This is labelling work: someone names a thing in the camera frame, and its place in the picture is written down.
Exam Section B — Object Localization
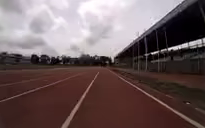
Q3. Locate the row of trees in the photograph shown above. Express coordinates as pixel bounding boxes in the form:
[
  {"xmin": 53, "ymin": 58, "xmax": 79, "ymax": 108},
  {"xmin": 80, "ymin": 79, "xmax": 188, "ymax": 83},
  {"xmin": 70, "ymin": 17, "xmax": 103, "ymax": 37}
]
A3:
[{"xmin": 29, "ymin": 53, "xmax": 113, "ymax": 67}]

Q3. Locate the roofed grandstand building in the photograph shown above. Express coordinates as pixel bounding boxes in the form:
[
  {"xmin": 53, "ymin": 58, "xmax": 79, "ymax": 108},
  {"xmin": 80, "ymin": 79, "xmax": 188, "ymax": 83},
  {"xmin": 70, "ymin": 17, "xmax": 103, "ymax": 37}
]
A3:
[{"xmin": 113, "ymin": 0, "xmax": 205, "ymax": 76}]

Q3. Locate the green grass field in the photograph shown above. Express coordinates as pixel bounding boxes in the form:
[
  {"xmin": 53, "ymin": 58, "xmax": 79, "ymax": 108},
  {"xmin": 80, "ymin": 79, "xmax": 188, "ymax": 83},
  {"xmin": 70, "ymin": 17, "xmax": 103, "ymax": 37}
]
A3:
[{"xmin": 0, "ymin": 63, "xmax": 101, "ymax": 71}]

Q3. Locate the reddish paved strip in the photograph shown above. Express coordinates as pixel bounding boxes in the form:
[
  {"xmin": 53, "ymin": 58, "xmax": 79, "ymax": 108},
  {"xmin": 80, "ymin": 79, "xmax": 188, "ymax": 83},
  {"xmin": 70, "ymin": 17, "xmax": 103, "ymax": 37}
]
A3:
[{"xmin": 113, "ymin": 66, "xmax": 205, "ymax": 91}]

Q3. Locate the low pale building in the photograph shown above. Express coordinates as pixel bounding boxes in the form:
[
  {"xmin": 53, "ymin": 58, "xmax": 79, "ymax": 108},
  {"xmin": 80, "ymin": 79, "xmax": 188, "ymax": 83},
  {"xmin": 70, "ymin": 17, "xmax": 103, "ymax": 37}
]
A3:
[{"xmin": 0, "ymin": 51, "xmax": 32, "ymax": 66}]

